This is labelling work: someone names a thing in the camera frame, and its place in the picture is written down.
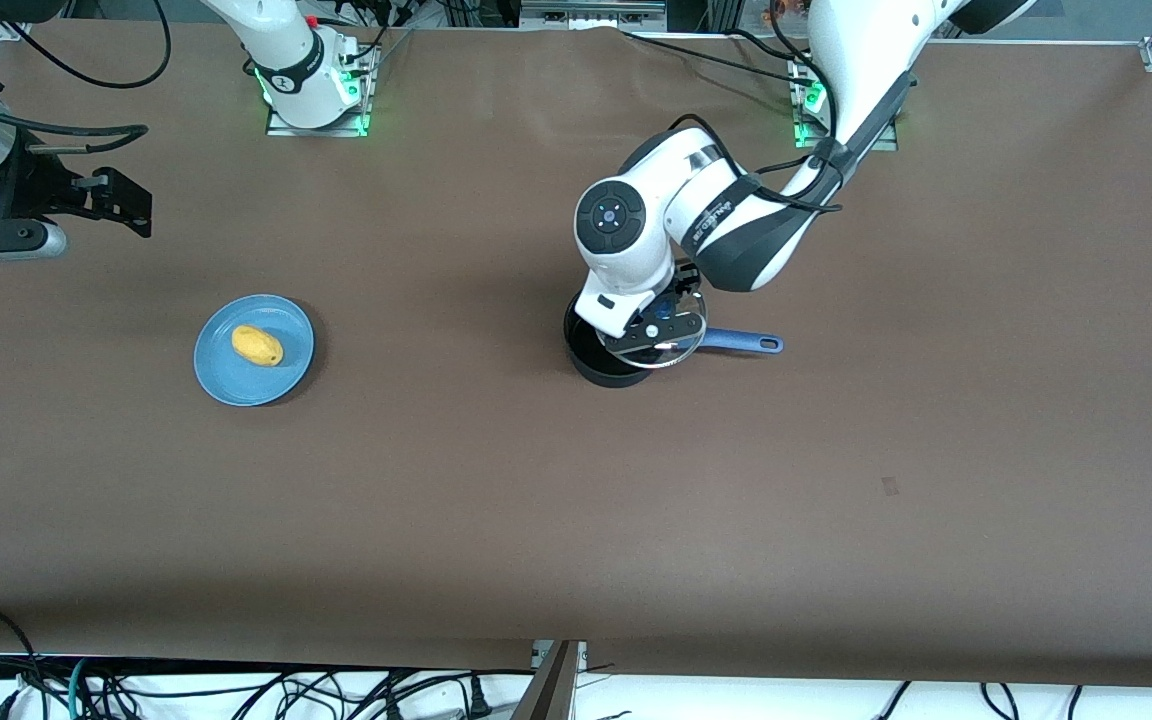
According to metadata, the glass lid with blue knob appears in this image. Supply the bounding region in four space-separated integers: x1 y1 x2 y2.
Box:
603 290 709 372

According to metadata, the yellow potato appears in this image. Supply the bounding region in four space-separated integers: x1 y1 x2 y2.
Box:
231 325 285 367

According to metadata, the blue round plate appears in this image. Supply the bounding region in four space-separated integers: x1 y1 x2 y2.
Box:
194 294 317 407

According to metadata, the brown table cover mat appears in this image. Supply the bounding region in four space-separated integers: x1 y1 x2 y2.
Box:
0 18 1152 691

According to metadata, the grey metal box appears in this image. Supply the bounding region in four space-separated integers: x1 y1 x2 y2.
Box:
519 0 669 31

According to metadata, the aluminium profile beam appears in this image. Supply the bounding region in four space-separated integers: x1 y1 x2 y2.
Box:
511 640 589 720

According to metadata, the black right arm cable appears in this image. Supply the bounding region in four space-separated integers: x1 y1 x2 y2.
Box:
0 88 150 156

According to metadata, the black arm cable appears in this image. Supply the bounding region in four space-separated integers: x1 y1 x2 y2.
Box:
666 0 847 213
0 88 150 156

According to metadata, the black pot blue handle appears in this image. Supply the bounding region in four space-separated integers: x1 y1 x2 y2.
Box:
563 290 785 389

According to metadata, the black looping cable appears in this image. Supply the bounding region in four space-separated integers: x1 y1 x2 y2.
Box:
0 0 173 91

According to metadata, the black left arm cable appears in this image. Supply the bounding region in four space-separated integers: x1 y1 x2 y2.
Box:
666 0 847 213

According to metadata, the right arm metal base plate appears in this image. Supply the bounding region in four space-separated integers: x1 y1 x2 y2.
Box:
266 45 379 138

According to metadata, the black cable on mat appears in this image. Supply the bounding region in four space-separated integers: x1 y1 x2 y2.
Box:
619 28 807 91

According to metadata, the black cable with plug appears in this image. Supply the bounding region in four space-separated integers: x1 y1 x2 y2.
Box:
376 668 537 720

